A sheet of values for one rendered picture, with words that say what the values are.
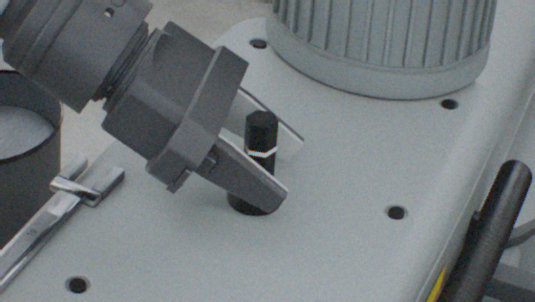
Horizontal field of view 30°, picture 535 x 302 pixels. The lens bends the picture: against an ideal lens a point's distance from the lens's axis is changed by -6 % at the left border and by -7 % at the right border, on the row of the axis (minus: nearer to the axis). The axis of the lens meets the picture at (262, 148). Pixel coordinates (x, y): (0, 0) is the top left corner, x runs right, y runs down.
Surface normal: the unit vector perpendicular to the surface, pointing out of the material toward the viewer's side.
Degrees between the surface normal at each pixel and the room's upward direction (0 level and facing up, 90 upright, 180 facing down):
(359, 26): 90
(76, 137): 0
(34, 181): 94
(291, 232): 0
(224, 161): 90
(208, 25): 0
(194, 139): 52
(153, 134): 90
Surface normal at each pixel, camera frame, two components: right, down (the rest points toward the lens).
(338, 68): -0.48, 0.51
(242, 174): -0.21, 0.58
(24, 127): 0.06, -0.80
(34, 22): 0.01, 0.30
